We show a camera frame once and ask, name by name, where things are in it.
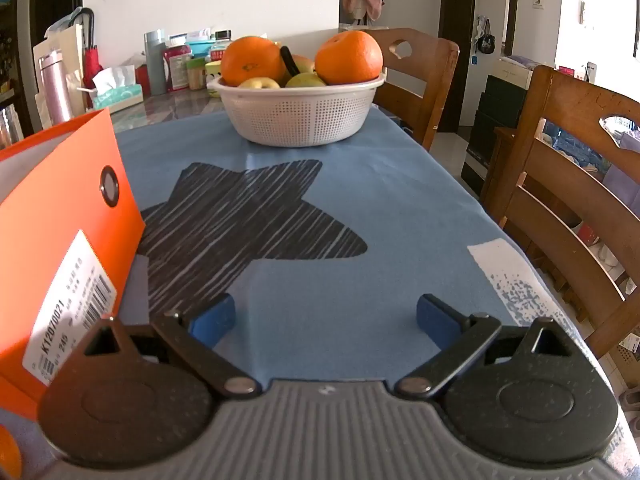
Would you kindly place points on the pink thermos bottle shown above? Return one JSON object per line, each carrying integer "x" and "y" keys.
{"x": 55, "y": 90}

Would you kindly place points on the dark curved stem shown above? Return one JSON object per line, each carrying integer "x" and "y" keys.
{"x": 289, "y": 60}

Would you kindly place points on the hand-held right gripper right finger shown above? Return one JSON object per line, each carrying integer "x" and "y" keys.
{"x": 440, "y": 321}

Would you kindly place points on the beige paper bag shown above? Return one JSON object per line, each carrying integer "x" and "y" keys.
{"x": 62, "y": 42}

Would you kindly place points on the black hanging handbag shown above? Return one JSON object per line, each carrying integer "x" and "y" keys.
{"x": 485, "y": 42}

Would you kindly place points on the wooden dining chair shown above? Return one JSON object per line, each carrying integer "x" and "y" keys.
{"x": 425, "y": 85}
{"x": 575, "y": 110}

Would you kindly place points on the red snack packet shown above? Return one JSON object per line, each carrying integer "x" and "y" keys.
{"x": 177, "y": 67}

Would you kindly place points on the green tissue box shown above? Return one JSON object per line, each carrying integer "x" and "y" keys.
{"x": 116, "y": 94}

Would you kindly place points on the black cabinet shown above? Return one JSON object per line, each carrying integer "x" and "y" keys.
{"x": 492, "y": 125}

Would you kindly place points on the blue star-print tablecloth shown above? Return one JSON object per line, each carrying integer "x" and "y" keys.
{"x": 400, "y": 195}

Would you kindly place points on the yellow apple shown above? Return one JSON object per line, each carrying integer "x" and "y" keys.
{"x": 259, "y": 83}

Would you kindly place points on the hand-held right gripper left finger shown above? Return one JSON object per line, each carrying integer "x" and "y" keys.
{"x": 215, "y": 321}

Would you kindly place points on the green apple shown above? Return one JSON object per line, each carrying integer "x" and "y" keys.
{"x": 305, "y": 80}

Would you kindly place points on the large orange with sticker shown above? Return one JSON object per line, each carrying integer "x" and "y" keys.
{"x": 252, "y": 60}

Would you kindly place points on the grey tall bottle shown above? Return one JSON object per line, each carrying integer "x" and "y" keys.
{"x": 156, "y": 62}

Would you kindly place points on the orange cardboard box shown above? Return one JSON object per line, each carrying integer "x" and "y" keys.
{"x": 60, "y": 200}

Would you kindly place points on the white perforated plastic basket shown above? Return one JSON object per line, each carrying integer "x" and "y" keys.
{"x": 300, "y": 115}

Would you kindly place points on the teal plastic container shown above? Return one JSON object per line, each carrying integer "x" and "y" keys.
{"x": 200, "y": 46}

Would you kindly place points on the red folding umbrella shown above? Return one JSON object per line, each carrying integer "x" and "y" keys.
{"x": 92, "y": 67}

